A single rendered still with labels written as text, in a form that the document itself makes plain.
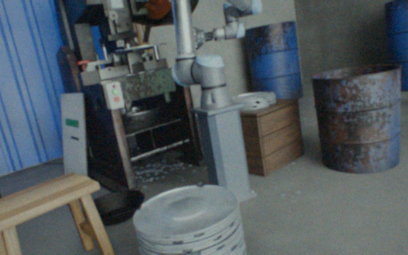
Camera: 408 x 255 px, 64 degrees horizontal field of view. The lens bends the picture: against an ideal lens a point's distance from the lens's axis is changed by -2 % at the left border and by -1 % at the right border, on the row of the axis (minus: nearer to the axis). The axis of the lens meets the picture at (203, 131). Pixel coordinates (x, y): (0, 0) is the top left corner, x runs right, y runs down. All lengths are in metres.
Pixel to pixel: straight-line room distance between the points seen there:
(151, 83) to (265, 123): 0.71
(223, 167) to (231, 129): 0.18
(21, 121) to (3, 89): 0.29
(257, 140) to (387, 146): 0.62
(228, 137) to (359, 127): 0.63
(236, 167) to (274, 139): 0.39
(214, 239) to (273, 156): 1.07
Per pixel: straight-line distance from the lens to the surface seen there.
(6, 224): 1.13
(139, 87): 1.95
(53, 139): 3.20
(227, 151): 1.48
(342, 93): 1.67
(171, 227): 0.86
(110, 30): 2.09
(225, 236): 0.85
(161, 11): 2.33
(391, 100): 1.75
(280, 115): 1.86
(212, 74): 1.44
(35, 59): 3.17
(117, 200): 1.80
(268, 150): 1.80
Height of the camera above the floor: 0.69
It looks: 13 degrees down
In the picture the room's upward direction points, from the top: 10 degrees counter-clockwise
